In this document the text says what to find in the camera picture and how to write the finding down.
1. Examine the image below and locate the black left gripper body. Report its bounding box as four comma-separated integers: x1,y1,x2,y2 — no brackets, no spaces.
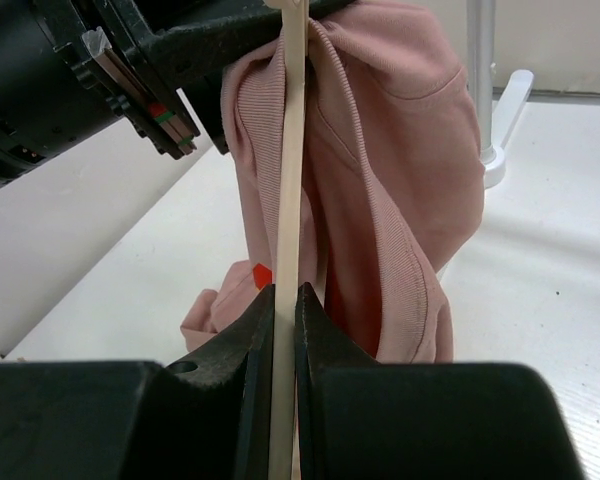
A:
0,1,200,189

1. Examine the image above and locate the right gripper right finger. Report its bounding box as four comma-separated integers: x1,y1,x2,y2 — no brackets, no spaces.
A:
294,283,430,479

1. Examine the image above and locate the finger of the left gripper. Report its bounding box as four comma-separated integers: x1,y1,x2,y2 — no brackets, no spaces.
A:
94,1,282,154

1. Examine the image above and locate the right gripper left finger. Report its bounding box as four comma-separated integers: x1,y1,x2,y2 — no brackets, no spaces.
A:
144,285,275,479

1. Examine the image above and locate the wooden clothes hanger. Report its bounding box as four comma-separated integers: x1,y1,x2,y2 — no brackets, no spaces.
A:
266,1,309,479

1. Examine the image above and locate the pink t-shirt with pixel print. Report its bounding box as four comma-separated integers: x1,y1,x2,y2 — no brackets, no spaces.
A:
181,1,484,363

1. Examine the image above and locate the white clothes rack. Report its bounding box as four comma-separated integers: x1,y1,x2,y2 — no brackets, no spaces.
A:
466,0,534,189

